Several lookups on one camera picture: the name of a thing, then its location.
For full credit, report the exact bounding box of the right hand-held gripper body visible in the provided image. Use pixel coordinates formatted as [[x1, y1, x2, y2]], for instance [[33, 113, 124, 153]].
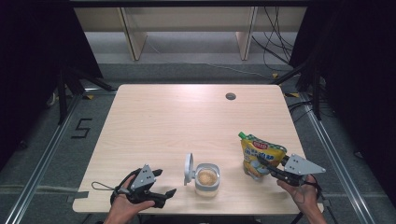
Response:
[[274, 153, 327, 188]]

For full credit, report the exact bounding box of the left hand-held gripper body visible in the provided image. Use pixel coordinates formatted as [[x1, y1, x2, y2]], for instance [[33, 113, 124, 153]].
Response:
[[109, 163, 166, 209]]

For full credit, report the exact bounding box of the yellow seasoning pouch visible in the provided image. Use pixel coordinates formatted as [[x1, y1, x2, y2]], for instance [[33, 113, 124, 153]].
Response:
[[238, 131, 288, 181]]

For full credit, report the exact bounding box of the glass jar with grey lid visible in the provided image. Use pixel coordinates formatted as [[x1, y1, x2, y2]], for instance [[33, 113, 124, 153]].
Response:
[[183, 152, 221, 198]]

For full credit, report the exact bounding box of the person's left hand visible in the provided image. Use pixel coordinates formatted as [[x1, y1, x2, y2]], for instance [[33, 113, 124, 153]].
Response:
[[106, 174, 156, 220]]

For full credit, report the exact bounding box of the person's right hand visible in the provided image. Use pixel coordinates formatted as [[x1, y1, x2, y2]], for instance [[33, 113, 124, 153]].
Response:
[[276, 175, 319, 214]]

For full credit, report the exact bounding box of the grey tape strip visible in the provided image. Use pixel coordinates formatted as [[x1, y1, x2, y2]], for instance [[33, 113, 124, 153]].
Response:
[[65, 190, 90, 203]]

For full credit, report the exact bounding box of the black metal stand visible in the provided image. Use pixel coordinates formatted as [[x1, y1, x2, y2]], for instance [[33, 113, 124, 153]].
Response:
[[56, 65, 117, 126], [270, 46, 323, 121]]

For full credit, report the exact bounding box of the black curtain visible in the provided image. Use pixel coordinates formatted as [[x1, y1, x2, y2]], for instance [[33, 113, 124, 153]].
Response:
[[0, 0, 105, 164], [289, 0, 396, 208]]

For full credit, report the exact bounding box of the wooden shelf unit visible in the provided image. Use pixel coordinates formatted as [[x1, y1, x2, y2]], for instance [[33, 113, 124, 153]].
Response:
[[74, 6, 308, 62]]

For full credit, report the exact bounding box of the metal floor rail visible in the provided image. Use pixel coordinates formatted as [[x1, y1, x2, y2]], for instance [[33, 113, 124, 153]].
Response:
[[3, 92, 83, 224], [298, 92, 376, 224]]

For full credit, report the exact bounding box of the black cord loop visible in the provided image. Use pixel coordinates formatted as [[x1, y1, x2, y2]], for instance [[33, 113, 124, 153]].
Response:
[[91, 181, 117, 191]]

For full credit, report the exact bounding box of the bundle of black cables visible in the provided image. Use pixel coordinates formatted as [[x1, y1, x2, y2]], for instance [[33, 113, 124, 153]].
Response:
[[251, 6, 295, 73]]

